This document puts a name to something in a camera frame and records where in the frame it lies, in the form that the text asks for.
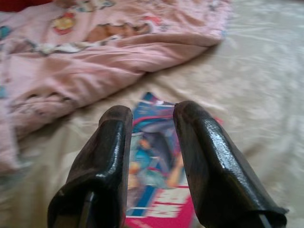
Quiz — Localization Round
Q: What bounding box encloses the colourful comic book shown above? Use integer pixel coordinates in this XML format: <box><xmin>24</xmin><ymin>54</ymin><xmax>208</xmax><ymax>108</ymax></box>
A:
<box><xmin>125</xmin><ymin>92</ymin><xmax>224</xmax><ymax>228</ymax></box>

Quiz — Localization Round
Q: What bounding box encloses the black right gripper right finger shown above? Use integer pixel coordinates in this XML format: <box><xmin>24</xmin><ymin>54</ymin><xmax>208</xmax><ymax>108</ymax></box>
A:
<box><xmin>172</xmin><ymin>100</ymin><xmax>289</xmax><ymax>228</ymax></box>

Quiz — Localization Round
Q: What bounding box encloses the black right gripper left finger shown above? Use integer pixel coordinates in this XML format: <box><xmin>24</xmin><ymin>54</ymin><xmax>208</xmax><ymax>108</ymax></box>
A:
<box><xmin>47</xmin><ymin>105</ymin><xmax>133</xmax><ymax>228</ymax></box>

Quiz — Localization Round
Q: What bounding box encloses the large red covered mattress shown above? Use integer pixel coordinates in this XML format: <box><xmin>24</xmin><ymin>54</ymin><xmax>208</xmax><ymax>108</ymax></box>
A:
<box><xmin>0</xmin><ymin>0</ymin><xmax>52</xmax><ymax>12</ymax></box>

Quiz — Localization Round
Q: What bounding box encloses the pink cartoon print blanket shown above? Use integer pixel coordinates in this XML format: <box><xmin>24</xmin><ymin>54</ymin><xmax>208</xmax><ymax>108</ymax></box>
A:
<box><xmin>0</xmin><ymin>0</ymin><xmax>232</xmax><ymax>171</ymax></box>

